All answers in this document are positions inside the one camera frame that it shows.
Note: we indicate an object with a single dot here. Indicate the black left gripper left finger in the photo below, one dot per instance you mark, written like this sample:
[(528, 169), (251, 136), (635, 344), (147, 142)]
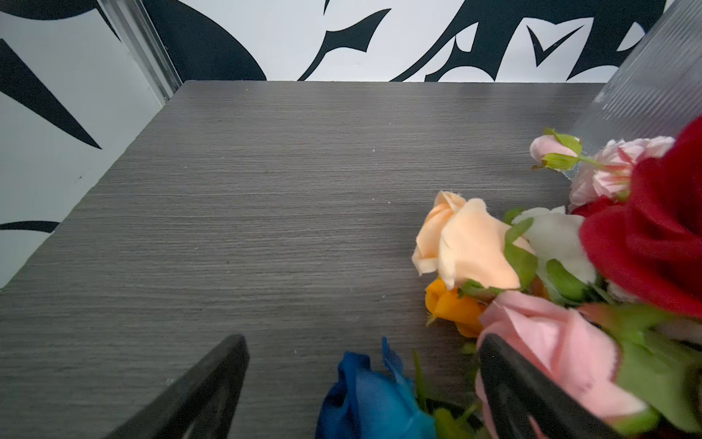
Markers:
[(200, 404)]

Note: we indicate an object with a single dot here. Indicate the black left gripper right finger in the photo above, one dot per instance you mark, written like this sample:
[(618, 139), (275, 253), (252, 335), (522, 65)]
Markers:
[(524, 402)]

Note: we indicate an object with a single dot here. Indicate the red artificial rose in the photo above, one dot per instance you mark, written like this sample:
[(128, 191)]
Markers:
[(651, 245)]

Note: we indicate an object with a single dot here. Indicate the pink carnation spray stem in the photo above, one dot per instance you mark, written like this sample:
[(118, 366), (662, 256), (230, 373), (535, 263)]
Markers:
[(604, 175)]

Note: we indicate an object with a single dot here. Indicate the clear ribbed glass vase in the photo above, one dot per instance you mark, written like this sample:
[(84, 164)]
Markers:
[(657, 90)]

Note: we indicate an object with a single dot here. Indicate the light pink artificial rose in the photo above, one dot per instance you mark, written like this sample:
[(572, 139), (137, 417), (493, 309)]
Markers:
[(576, 349)]

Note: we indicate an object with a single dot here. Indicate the orange artificial rose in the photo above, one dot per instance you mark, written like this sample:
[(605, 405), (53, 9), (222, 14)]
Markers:
[(445, 304)]

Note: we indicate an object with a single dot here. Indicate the blue artificial rose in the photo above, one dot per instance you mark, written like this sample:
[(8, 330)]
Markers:
[(368, 404)]

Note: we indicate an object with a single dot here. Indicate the white artificial rose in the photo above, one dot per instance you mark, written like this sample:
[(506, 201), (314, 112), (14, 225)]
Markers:
[(554, 235)]

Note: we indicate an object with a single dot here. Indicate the peach artificial rose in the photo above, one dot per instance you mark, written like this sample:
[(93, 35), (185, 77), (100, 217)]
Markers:
[(460, 241)]

